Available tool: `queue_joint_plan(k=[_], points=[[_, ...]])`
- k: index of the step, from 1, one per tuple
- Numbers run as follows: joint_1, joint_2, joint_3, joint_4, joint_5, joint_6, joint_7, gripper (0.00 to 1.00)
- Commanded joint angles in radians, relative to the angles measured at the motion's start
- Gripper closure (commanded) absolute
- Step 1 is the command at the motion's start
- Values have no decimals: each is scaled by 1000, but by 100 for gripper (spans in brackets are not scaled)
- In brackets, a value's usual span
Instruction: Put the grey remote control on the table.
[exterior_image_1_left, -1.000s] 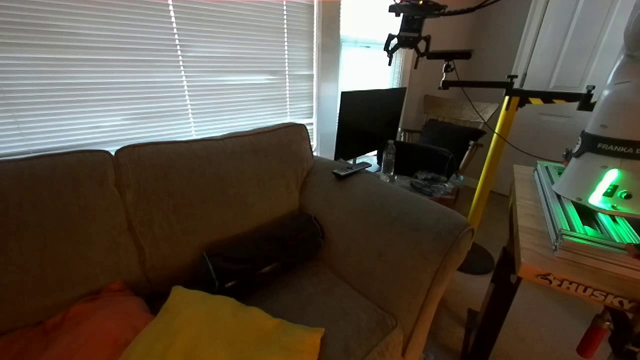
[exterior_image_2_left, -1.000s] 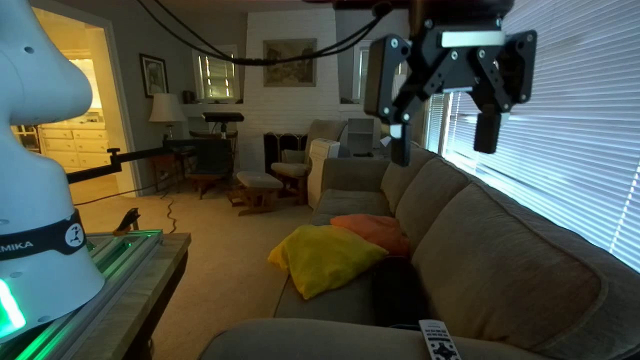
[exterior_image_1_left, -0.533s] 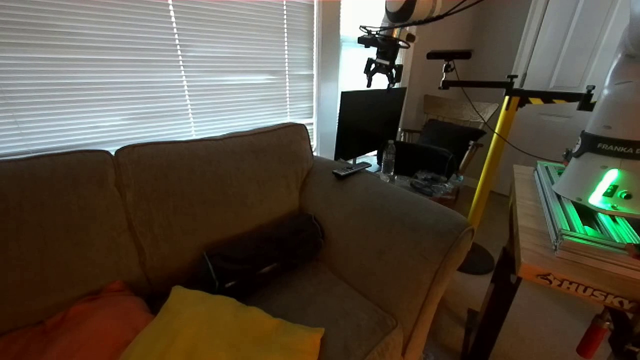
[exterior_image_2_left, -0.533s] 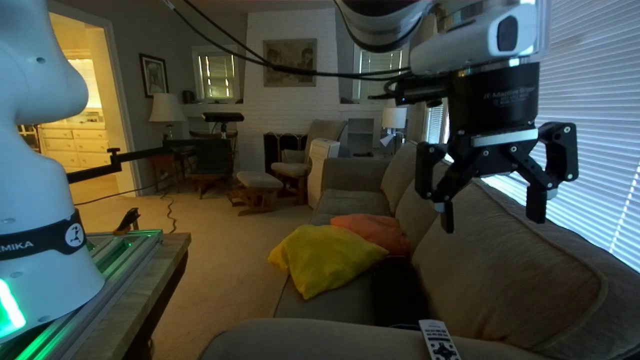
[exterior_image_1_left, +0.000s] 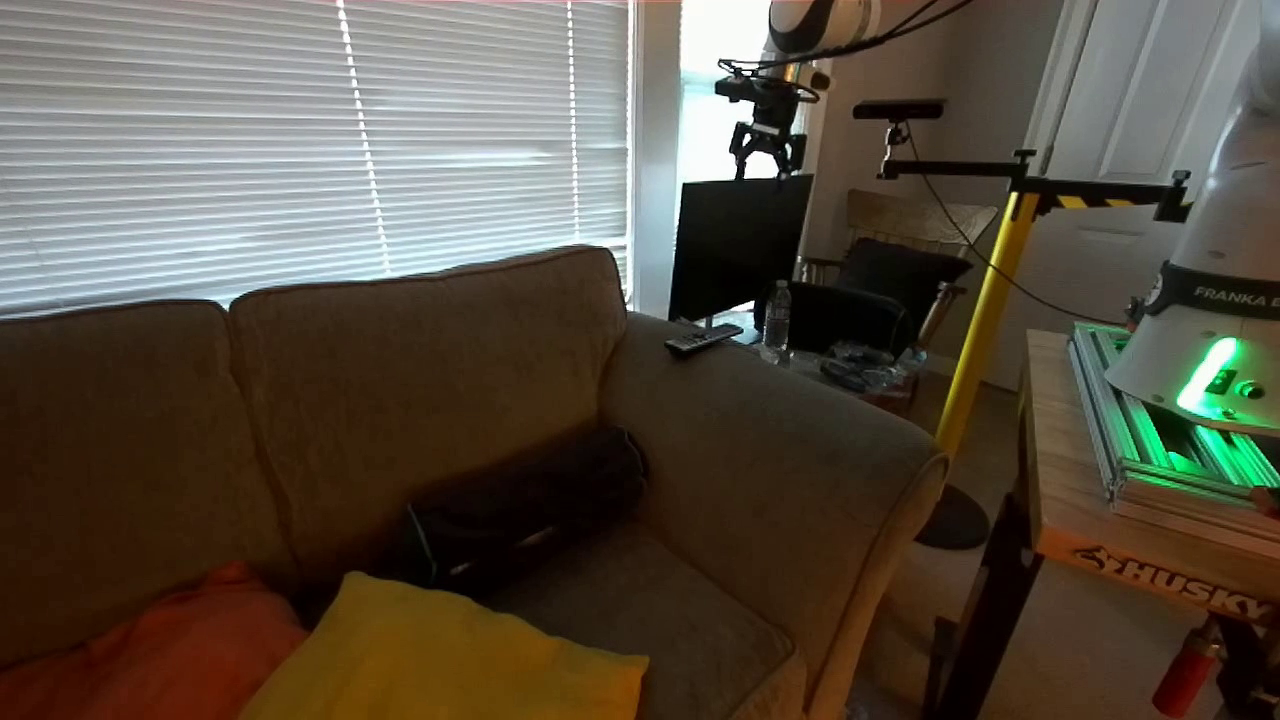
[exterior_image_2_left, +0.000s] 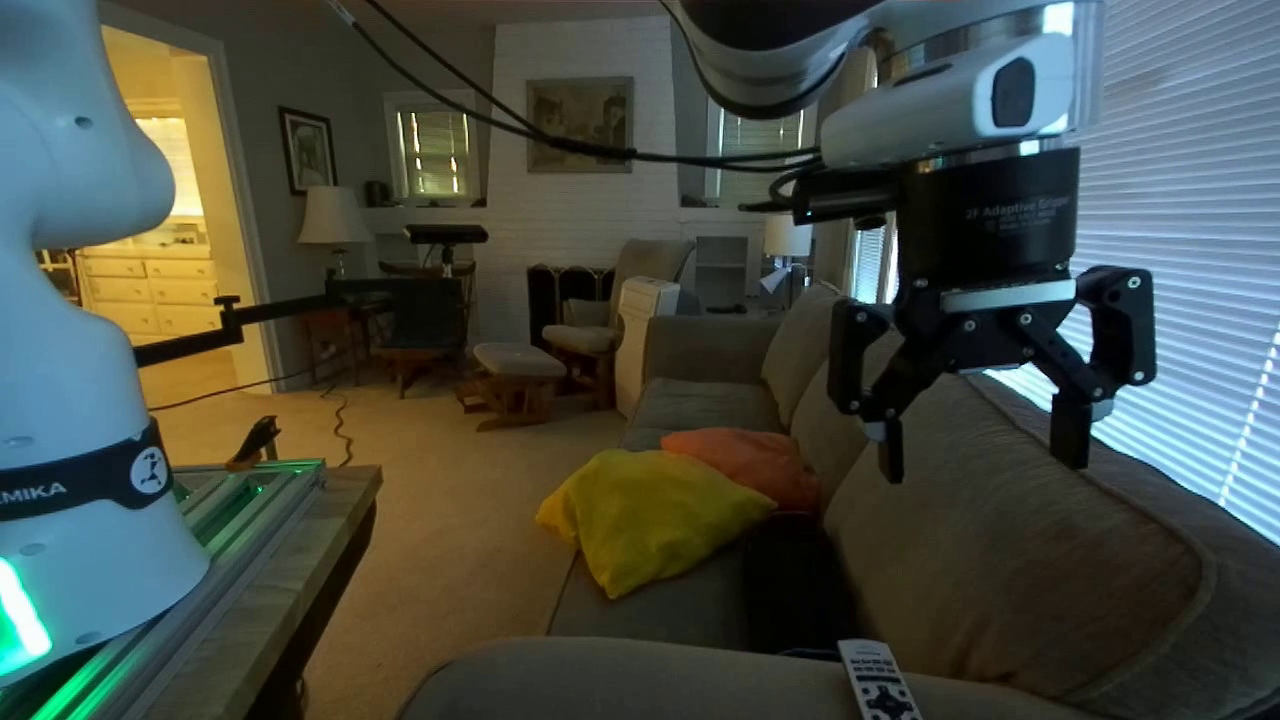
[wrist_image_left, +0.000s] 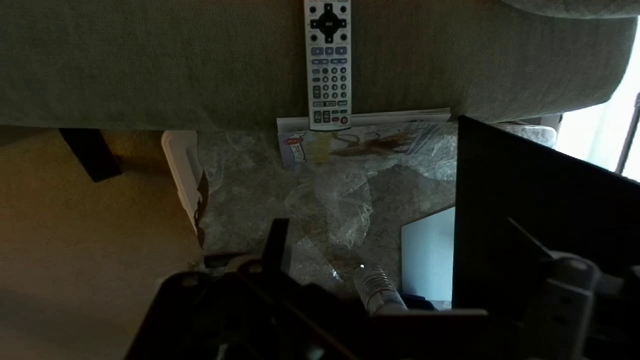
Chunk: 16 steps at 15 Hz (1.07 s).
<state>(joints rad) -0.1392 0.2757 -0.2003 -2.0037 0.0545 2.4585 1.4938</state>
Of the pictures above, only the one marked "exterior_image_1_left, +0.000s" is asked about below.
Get white door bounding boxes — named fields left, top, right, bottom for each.
left=985, top=0, right=1263, bottom=393

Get beige fabric sofa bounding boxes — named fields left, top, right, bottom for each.
left=0, top=244, right=950, bottom=720

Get yellow cushion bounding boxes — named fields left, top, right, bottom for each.
left=238, top=571, right=651, bottom=720

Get red clamp handle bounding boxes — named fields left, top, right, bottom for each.
left=1151, top=622, right=1225, bottom=718

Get grey remote control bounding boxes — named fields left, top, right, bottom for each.
left=664, top=322, right=745, bottom=359

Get orange cushion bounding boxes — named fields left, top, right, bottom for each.
left=0, top=561, right=309, bottom=720

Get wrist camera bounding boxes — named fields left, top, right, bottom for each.
left=714, top=74, right=803, bottom=105

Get clear plastic bag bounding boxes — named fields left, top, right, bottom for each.
left=820, top=339, right=928, bottom=397

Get white window blinds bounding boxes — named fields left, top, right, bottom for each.
left=0, top=0, right=633, bottom=319

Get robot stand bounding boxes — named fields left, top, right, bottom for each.
left=922, top=322, right=1280, bottom=720

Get clear plastic water bottle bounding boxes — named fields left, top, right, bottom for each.
left=761, top=279, right=794, bottom=367

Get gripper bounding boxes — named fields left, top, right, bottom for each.
left=729, top=98, right=809, bottom=182

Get wooden chair with black cushion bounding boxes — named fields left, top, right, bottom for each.
left=752, top=188, right=1001, bottom=401

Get bright window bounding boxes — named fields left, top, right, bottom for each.
left=679, top=0, right=831, bottom=187

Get black cable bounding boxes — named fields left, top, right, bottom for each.
left=903, top=128, right=1133, bottom=329

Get camera on mount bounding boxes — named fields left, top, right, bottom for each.
left=852, top=97, right=1194, bottom=552

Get black flat screen television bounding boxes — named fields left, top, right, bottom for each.
left=667, top=174, right=815, bottom=333

